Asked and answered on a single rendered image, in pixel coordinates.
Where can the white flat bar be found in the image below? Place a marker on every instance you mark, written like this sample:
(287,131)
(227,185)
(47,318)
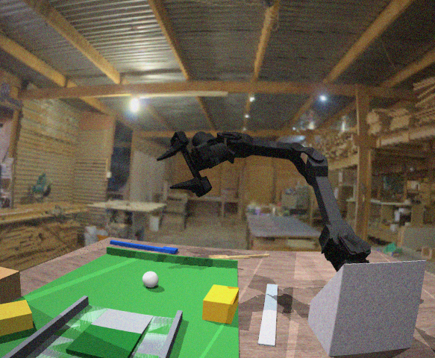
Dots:
(267,330)

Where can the white golf ball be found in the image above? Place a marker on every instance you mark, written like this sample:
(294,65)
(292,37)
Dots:
(150,279)

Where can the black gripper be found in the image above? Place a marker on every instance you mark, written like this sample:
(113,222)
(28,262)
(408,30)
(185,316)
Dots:
(199,185)

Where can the green putting mat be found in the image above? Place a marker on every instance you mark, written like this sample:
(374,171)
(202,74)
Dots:
(115,282)

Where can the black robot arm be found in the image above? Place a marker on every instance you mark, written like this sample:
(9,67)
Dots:
(338,241)

